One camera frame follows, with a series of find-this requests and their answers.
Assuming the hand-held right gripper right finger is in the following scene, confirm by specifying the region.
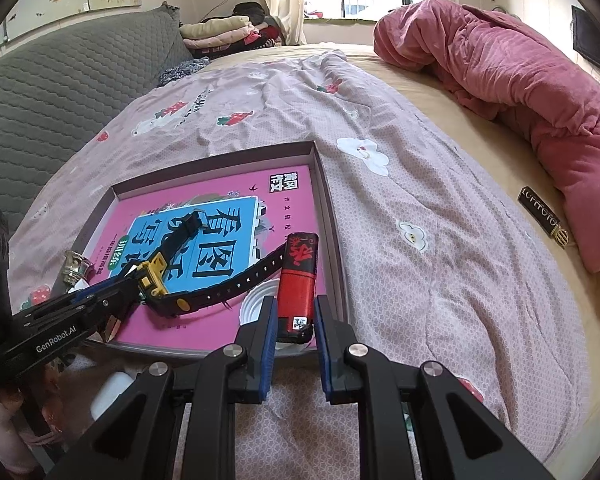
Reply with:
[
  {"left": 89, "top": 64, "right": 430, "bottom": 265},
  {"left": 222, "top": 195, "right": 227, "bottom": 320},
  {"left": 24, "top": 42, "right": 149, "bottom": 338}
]
[{"left": 314, "top": 295, "right": 556, "bottom": 480}]

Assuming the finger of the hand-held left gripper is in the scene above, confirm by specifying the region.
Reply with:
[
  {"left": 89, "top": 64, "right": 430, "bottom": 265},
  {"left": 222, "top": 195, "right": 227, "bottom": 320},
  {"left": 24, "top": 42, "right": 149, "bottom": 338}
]
[
  {"left": 12, "top": 277, "right": 136, "bottom": 323},
  {"left": 77, "top": 287, "right": 143, "bottom": 343}
]

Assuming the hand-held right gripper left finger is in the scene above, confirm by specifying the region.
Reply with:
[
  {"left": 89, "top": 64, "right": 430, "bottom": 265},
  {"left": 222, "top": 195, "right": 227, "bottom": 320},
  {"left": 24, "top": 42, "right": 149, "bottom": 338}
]
[{"left": 62, "top": 295, "right": 279, "bottom": 480}]

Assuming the white plastic lid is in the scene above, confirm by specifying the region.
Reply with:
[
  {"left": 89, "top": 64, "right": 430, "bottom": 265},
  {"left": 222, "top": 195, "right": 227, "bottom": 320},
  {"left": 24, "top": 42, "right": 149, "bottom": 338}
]
[{"left": 240, "top": 282, "right": 281, "bottom": 331}]

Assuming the red black lighter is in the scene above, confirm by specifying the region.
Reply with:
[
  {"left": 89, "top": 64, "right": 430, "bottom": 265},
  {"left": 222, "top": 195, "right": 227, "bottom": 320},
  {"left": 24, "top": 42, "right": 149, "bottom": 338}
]
[{"left": 276, "top": 231, "right": 321, "bottom": 345}]

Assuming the black yellow wristwatch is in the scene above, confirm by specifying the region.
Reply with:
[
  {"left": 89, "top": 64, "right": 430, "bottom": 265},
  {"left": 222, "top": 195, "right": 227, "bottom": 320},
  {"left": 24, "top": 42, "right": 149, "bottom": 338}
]
[{"left": 125, "top": 209, "right": 293, "bottom": 317}]

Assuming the shallow brown cardboard box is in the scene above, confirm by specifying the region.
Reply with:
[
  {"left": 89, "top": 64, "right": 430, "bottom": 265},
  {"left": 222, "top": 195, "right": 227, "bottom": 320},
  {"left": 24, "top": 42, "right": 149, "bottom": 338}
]
[{"left": 50, "top": 141, "right": 351, "bottom": 361}]

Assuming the brass metal fitting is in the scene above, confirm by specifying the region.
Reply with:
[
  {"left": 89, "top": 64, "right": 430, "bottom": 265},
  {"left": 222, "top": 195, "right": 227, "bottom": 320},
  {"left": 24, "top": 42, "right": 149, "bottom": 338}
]
[{"left": 62, "top": 250, "right": 92, "bottom": 288}]

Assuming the white earbuds case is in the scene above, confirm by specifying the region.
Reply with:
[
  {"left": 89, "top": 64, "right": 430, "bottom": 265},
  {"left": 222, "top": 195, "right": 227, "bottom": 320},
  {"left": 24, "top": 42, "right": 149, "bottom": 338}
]
[{"left": 90, "top": 370, "right": 133, "bottom": 421}]

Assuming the pink book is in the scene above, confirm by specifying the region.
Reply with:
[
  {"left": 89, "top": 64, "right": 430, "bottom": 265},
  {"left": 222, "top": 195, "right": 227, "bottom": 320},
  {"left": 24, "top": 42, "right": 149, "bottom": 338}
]
[{"left": 87, "top": 162, "right": 326, "bottom": 353}]

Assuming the grey quilted sofa cover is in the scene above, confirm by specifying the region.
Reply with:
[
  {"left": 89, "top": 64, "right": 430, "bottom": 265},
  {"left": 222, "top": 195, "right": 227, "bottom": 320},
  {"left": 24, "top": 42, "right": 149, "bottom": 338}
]
[{"left": 0, "top": 5, "right": 193, "bottom": 231}]

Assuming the beige bed sheet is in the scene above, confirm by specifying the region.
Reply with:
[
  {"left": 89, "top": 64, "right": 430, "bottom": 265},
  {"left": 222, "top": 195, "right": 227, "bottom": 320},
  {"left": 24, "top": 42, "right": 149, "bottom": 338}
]
[{"left": 210, "top": 42, "right": 600, "bottom": 466}]

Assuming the dark floral cloth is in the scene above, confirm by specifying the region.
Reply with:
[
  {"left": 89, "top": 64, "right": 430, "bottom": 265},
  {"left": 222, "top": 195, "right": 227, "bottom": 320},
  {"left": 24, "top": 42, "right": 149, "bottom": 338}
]
[{"left": 159, "top": 57, "right": 211, "bottom": 87}]

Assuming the pink folded cloth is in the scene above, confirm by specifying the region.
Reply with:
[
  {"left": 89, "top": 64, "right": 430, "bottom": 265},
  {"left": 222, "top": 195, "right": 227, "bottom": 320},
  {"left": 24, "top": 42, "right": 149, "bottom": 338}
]
[{"left": 190, "top": 30, "right": 261, "bottom": 52}]

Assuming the beige folded blanket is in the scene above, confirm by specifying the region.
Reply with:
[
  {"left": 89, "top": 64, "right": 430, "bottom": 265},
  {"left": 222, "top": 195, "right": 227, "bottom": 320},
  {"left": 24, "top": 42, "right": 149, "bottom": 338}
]
[{"left": 180, "top": 15, "right": 253, "bottom": 41}]

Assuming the black garment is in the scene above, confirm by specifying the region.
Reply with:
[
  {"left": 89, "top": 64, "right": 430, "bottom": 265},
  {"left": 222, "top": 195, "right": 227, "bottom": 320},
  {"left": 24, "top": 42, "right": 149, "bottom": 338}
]
[{"left": 232, "top": 1, "right": 271, "bottom": 26}]

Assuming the pink quilt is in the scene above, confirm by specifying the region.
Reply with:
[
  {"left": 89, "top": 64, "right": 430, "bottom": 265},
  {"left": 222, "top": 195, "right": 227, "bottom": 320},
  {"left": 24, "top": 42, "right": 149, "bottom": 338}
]
[{"left": 372, "top": 0, "right": 600, "bottom": 273}]

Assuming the black television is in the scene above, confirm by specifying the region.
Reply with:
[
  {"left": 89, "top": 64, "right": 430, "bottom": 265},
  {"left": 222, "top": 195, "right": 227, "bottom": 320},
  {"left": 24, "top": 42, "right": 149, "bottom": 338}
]
[{"left": 571, "top": 5, "right": 600, "bottom": 83}]

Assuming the black gold strap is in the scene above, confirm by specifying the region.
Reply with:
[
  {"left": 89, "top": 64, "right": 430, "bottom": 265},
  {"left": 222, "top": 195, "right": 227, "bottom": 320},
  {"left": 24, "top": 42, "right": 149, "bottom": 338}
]
[{"left": 517, "top": 185, "right": 571, "bottom": 248}]

